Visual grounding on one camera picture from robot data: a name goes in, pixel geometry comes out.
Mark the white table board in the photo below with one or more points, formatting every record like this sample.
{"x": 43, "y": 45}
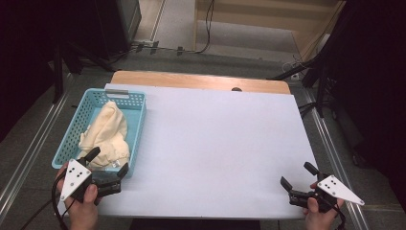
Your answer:
{"x": 207, "y": 143}

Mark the person's right hand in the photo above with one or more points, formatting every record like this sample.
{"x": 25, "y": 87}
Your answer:
{"x": 319, "y": 220}

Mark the metal floor rail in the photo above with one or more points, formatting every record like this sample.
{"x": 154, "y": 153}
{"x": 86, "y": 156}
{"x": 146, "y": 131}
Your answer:
{"x": 32, "y": 150}
{"x": 333, "y": 159}
{"x": 158, "y": 20}

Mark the light blue plastic basket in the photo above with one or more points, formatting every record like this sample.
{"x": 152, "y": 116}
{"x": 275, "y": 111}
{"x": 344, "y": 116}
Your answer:
{"x": 73, "y": 127}

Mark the black metal stand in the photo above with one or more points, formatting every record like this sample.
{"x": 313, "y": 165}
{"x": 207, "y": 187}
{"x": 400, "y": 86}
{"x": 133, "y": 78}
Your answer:
{"x": 320, "y": 92}
{"x": 58, "y": 73}

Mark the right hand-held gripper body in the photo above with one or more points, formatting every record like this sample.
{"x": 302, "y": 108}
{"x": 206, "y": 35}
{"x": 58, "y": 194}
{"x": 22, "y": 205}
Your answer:
{"x": 338, "y": 190}

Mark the black cabinet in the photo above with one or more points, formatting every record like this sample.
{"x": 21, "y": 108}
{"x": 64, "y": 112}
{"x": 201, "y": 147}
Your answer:
{"x": 115, "y": 25}

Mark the dark table grommet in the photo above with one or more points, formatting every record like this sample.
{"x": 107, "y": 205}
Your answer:
{"x": 236, "y": 89}

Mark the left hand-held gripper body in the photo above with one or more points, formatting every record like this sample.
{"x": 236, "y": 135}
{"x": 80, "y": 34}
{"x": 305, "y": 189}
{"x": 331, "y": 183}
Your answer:
{"x": 107, "y": 185}

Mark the black curtain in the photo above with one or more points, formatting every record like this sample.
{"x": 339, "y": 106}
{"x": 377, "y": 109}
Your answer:
{"x": 376, "y": 80}
{"x": 25, "y": 48}

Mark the cream sweatshirt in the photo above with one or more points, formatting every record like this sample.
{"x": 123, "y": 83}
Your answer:
{"x": 108, "y": 131}

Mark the wooden shelf unit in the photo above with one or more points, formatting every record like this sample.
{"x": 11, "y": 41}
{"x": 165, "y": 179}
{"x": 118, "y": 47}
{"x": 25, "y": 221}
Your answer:
{"x": 242, "y": 16}

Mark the person's left hand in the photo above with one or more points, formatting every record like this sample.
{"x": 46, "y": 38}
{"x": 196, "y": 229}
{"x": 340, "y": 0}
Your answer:
{"x": 81, "y": 215}

